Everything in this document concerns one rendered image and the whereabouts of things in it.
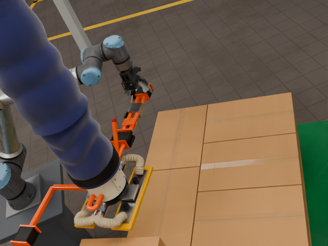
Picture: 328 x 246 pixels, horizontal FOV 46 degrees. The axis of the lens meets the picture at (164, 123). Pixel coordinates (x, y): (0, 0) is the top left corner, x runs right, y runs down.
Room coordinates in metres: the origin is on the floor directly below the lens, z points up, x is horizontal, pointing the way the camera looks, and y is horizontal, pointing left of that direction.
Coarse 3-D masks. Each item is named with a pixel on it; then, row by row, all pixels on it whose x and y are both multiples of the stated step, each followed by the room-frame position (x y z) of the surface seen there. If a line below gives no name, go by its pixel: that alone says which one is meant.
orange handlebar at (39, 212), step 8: (144, 96) 1.74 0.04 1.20; (136, 112) 1.63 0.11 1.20; (128, 120) 1.59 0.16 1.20; (136, 120) 1.59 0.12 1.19; (128, 128) 1.54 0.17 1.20; (120, 152) 1.40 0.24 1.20; (56, 184) 1.37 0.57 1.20; (64, 184) 1.35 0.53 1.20; (72, 184) 1.33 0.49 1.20; (48, 192) 1.34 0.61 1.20; (48, 200) 1.31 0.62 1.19; (88, 200) 1.19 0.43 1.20; (40, 208) 1.27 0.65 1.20; (88, 208) 1.15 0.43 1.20; (96, 208) 1.14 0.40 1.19; (40, 216) 1.24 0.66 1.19; (32, 224) 1.20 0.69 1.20
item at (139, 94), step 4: (140, 88) 1.80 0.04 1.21; (152, 88) 1.80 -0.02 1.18; (136, 92) 1.78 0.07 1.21; (140, 92) 1.77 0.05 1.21; (148, 92) 1.77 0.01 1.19; (136, 96) 1.77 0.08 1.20; (140, 96) 1.75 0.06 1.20; (148, 96) 1.74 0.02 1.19; (140, 100) 1.76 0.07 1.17; (148, 100) 1.73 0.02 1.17
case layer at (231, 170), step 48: (288, 96) 1.98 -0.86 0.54; (192, 144) 1.93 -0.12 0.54; (240, 144) 1.75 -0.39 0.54; (288, 144) 1.58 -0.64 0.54; (192, 192) 1.55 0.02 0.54; (240, 192) 1.41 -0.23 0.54; (288, 192) 1.27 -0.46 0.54; (192, 240) 1.25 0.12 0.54; (240, 240) 1.13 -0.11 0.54; (288, 240) 1.02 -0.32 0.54
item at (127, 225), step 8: (144, 168) 1.35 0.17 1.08; (152, 168) 1.34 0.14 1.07; (136, 176) 1.32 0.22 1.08; (144, 176) 1.30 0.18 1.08; (144, 184) 1.26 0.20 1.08; (144, 192) 1.22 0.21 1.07; (136, 200) 1.19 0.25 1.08; (120, 208) 1.18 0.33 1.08; (128, 208) 1.16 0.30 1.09; (136, 208) 1.15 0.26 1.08; (128, 216) 1.12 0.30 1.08; (136, 216) 1.12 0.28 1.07; (128, 224) 1.08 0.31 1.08
